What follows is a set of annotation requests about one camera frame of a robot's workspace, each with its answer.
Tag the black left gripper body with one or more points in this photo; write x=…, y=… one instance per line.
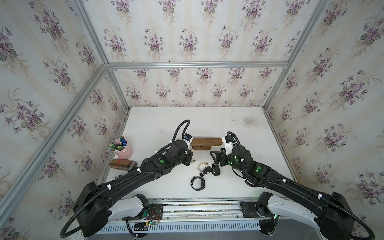
x=187, y=158

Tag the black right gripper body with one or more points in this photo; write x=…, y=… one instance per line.
x=225, y=159

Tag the brown wooden watch stand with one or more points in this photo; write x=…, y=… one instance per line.
x=205, y=144

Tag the beige band smartwatch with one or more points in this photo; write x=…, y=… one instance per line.
x=202, y=166

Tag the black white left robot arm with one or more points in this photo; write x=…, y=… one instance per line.
x=99, y=204

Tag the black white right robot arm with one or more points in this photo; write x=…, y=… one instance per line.
x=328, y=213

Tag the black square digital watch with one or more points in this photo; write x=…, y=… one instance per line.
x=216, y=169

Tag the pink pen cup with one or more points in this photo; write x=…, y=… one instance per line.
x=121, y=148

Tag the brown plaid case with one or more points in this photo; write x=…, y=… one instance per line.
x=123, y=164

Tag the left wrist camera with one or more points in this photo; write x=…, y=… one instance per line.
x=187, y=138

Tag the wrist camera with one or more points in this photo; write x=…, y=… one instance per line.
x=228, y=145
x=187, y=138

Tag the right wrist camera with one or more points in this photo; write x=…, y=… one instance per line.
x=228, y=145

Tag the dark grey strap watch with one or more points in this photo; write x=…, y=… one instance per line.
x=205, y=171

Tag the black round bracelet watch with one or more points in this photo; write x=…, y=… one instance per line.
x=198, y=183

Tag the aluminium mounting rail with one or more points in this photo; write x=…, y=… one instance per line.
x=182, y=210

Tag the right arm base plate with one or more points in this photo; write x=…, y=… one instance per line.
x=251, y=209

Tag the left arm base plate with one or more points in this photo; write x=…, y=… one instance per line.
x=150, y=213

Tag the slotted white cable duct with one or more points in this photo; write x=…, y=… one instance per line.
x=181, y=227

